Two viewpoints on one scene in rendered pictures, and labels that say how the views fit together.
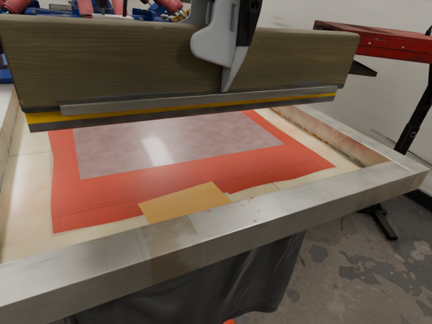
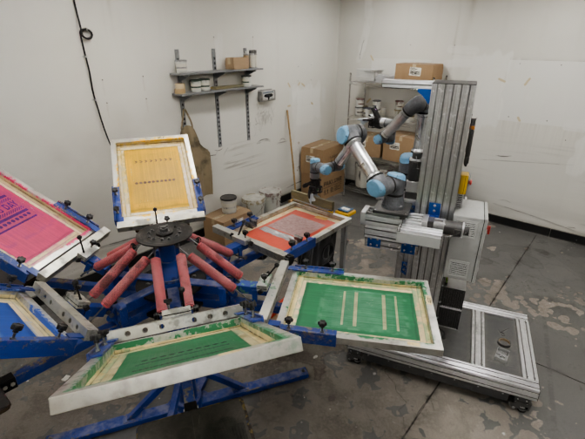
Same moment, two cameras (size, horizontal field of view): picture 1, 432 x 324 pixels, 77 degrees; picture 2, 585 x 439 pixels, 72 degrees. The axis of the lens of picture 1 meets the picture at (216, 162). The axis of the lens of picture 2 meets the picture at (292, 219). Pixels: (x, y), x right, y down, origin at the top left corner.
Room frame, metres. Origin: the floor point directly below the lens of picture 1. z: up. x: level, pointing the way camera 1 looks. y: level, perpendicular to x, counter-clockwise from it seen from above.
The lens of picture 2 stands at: (1.44, 2.74, 2.26)
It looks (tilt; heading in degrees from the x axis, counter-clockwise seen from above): 24 degrees down; 251
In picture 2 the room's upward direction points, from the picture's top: straight up
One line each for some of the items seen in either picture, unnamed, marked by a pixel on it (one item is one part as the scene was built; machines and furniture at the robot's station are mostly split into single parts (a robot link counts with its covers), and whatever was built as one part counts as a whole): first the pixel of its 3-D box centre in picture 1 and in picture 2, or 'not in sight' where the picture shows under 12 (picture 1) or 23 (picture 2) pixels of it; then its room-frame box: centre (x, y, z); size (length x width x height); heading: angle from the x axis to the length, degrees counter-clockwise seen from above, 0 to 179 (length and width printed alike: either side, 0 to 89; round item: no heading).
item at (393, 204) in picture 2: not in sight; (393, 199); (0.01, 0.64, 1.31); 0.15 x 0.15 x 0.10
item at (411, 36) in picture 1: (386, 42); not in sight; (1.47, -0.75, 1.06); 0.61 x 0.46 x 0.12; 91
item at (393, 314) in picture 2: not in sight; (330, 289); (0.66, 1.12, 1.05); 1.08 x 0.61 x 0.23; 151
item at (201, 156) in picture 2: not in sight; (191, 155); (1.07, -1.82, 1.06); 0.53 x 0.07 x 1.05; 31
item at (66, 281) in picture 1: (159, 101); (291, 226); (0.55, 0.13, 0.97); 0.79 x 0.58 x 0.04; 31
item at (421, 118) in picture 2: not in sight; (420, 131); (-0.45, 0.22, 1.63); 0.15 x 0.12 x 0.55; 22
